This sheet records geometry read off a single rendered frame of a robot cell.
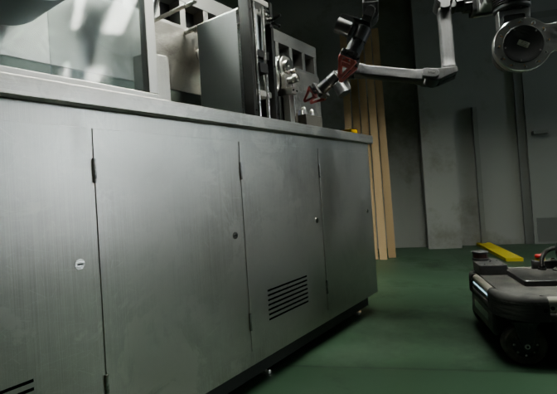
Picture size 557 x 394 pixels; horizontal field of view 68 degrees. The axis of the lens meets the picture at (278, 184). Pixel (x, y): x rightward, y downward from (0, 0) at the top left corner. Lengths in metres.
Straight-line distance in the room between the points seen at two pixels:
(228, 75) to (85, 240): 1.09
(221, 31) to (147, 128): 0.93
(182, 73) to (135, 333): 1.29
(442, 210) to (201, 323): 3.31
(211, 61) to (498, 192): 3.28
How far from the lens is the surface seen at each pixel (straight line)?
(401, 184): 4.35
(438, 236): 4.26
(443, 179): 4.24
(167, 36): 2.05
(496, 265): 1.98
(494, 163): 4.50
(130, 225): 1.05
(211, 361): 1.28
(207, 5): 2.31
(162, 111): 1.11
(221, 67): 1.90
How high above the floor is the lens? 0.65
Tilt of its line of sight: 1 degrees up
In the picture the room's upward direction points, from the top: 4 degrees counter-clockwise
